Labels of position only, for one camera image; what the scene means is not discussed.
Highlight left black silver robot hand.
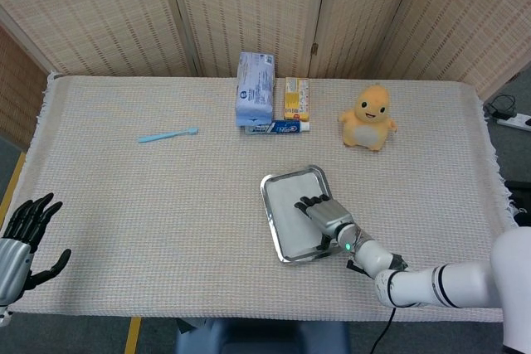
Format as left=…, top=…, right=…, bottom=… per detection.
left=0, top=192, right=72, bottom=308

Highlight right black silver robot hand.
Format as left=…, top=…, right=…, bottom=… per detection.
left=293, top=193, right=358, bottom=252

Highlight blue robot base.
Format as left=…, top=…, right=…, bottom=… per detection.
left=174, top=318, right=352, bottom=354

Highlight stainless steel tray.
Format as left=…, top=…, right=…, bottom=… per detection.
left=260, top=164, right=348, bottom=264

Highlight yellow plush toy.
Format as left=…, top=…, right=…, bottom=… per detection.
left=338, top=85, right=398, bottom=153

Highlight blue white toothpaste tube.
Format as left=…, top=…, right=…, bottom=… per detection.
left=244, top=119, right=311, bottom=136

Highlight yellow cardboard box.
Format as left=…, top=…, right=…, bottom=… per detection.
left=284, top=76, right=311, bottom=122

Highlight blue tissue pack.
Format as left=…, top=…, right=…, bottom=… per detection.
left=235, top=51, right=276, bottom=128

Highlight beige woven table cloth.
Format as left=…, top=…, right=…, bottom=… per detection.
left=0, top=73, right=531, bottom=324

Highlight light blue toothbrush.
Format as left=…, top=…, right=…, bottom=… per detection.
left=138, top=127, right=199, bottom=144

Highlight black floor object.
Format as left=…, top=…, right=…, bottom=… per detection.
left=504, top=179, right=531, bottom=227

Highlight white power strip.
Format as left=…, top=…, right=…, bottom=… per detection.
left=495, top=111, right=531, bottom=132

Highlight woven folding screen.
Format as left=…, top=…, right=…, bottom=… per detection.
left=0, top=0, right=531, bottom=152

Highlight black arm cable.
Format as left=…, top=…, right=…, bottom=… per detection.
left=368, top=306, right=397, bottom=354

